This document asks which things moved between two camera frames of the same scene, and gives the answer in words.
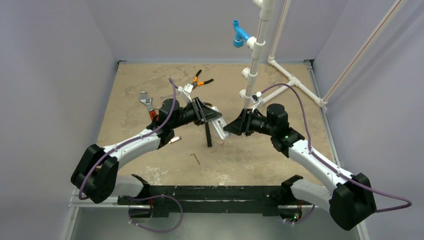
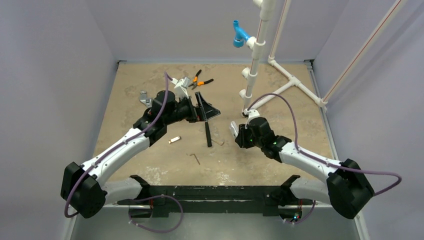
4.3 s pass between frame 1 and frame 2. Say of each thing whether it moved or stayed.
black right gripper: moved
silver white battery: stayed
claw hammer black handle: stayed
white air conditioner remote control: moved
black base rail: stayed
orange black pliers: stayed
